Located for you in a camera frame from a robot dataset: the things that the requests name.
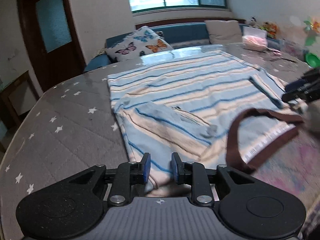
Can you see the green bowl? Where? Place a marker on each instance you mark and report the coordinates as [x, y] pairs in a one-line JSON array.
[[313, 60]]

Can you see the pink braided tie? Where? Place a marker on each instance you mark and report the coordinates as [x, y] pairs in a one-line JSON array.
[[273, 50]]

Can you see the beige pillow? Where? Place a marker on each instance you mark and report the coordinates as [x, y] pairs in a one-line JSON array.
[[222, 31]]

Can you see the clear plastic container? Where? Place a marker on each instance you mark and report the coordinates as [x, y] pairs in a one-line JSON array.
[[288, 47]]

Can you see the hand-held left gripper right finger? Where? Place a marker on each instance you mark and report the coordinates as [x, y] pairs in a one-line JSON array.
[[174, 170]]

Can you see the orange plush toy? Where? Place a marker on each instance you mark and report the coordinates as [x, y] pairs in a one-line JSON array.
[[271, 30]]

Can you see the blue sofa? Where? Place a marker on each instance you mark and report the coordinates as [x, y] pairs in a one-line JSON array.
[[185, 32]]

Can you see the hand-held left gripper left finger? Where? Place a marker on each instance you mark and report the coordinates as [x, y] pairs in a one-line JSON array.
[[147, 167]]

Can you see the colourful pinwheel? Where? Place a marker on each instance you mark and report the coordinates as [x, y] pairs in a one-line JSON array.
[[312, 32]]

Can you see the wooden door with glass pane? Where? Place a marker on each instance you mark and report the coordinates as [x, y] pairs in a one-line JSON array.
[[50, 62]]

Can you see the grey star tablecloth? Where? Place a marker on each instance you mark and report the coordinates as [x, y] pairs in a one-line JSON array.
[[62, 142]]

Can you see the clear box with pink contents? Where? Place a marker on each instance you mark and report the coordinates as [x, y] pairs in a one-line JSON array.
[[255, 41]]

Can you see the wooden side table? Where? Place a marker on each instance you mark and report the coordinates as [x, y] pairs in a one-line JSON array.
[[22, 77]]

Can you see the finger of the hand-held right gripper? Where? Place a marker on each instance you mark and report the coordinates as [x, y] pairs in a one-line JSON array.
[[295, 95], [295, 83]]

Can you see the blue striped shirt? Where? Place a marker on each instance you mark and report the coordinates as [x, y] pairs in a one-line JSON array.
[[187, 85]]

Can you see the panda plush toy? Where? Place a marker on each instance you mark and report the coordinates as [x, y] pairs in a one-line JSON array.
[[252, 21]]

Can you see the butterfly print pillow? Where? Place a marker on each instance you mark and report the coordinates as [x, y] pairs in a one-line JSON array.
[[140, 42]]

